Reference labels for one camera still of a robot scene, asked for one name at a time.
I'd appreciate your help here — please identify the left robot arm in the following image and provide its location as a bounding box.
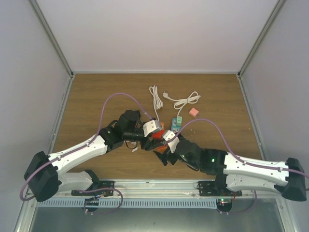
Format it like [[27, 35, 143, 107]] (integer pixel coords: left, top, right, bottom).
[[24, 110, 162, 202]]

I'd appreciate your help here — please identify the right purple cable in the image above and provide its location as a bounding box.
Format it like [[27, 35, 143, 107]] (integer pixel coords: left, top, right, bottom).
[[166, 118, 309, 174]]

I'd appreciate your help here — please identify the teal power strip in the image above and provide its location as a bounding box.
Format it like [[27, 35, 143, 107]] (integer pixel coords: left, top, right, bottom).
[[170, 118, 181, 133]]

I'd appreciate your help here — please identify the orange power strip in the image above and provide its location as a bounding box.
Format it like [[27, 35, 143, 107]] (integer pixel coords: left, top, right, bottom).
[[156, 122, 167, 153]]

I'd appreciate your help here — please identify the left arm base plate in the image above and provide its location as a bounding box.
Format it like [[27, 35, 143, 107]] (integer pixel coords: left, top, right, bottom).
[[71, 180, 115, 198]]

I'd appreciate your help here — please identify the red cube socket adapter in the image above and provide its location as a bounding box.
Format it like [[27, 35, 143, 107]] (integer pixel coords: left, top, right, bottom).
[[152, 130, 165, 140]]

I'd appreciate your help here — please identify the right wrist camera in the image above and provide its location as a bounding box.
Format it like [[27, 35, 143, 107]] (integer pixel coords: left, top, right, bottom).
[[162, 130, 180, 154]]

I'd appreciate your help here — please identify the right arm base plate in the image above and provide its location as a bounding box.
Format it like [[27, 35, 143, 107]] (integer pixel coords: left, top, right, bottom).
[[196, 180, 242, 197]]

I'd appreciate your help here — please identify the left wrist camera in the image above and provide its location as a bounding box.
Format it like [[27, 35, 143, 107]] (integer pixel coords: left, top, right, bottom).
[[142, 119, 162, 137]]

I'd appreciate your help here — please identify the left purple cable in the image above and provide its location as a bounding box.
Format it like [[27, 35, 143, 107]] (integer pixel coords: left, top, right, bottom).
[[19, 92, 156, 202]]

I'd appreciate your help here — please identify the aluminium rail frame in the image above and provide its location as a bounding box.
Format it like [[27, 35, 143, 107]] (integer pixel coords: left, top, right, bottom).
[[14, 179, 299, 232]]

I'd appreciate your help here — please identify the purple cable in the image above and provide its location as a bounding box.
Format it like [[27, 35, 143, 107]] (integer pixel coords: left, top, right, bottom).
[[19, 92, 156, 202], [166, 118, 309, 174]]

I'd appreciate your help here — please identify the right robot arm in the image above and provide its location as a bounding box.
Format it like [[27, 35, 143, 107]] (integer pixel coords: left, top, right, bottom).
[[155, 139, 307, 202]]

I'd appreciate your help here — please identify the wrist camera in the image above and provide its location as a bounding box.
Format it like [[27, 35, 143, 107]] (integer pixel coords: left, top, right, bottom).
[[142, 119, 162, 137], [162, 130, 180, 154]]

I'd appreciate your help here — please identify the pink plug adapter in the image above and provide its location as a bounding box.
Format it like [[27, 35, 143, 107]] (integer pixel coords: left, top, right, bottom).
[[189, 108, 199, 118]]

